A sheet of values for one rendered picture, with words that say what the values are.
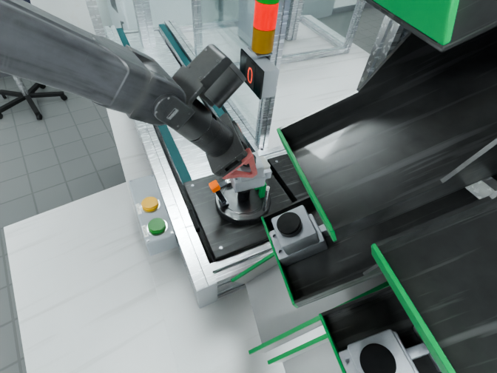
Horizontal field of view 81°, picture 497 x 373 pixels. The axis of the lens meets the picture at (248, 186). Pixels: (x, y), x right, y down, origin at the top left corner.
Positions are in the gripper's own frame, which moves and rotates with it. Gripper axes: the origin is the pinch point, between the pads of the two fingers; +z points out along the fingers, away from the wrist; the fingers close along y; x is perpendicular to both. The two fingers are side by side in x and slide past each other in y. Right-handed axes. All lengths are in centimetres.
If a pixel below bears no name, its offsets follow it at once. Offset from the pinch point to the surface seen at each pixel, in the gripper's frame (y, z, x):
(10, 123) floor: 199, 18, 173
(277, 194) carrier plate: 5.2, 22.5, 3.3
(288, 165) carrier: 14.5, 27.4, -2.3
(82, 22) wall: 300, 31, 104
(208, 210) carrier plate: 5.0, 10.7, 17.9
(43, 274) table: 5, -6, 56
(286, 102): 60, 51, -11
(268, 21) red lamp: 24.1, -5.2, -18.6
